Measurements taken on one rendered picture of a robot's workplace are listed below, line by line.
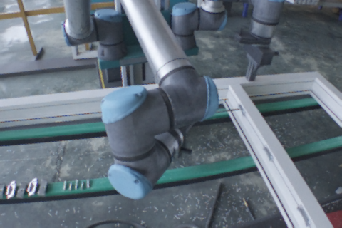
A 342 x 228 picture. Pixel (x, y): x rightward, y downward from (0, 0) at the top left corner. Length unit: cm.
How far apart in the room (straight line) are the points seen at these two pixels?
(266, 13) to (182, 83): 41
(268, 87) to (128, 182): 69
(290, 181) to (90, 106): 65
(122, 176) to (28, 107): 51
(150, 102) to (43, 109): 51
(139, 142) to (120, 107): 8
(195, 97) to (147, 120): 10
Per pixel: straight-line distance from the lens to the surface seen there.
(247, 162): 72
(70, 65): 284
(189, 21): 148
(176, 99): 44
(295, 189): 63
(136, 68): 179
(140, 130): 42
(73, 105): 83
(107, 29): 136
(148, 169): 46
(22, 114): 90
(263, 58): 81
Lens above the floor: 142
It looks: 39 degrees down
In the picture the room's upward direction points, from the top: 3 degrees clockwise
